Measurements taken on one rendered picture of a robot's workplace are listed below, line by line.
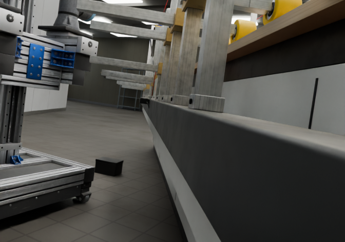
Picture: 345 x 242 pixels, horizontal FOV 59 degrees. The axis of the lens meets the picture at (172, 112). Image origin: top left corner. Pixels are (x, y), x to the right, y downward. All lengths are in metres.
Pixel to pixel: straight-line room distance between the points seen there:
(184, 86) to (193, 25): 0.14
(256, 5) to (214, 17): 0.27
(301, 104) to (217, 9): 0.26
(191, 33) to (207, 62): 0.27
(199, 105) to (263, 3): 0.36
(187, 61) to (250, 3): 0.18
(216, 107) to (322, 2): 0.23
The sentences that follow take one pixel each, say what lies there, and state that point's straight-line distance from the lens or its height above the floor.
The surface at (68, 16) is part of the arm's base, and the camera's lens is 1.94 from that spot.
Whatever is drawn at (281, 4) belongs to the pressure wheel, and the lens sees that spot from 0.72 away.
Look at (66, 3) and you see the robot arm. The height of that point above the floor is 1.18.
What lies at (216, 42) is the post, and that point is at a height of 0.80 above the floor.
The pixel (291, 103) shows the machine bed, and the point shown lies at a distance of 0.65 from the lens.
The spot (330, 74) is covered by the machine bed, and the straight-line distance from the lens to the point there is 0.56.
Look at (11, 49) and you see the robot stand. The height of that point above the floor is 0.84.
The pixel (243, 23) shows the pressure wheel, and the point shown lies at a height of 0.96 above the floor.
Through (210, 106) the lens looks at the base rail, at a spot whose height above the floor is 0.71.
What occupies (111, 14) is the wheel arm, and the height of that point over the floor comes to 0.93.
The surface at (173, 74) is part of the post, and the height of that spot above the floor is 0.79.
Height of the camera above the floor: 0.71
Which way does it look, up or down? 2 degrees down
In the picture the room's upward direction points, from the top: 8 degrees clockwise
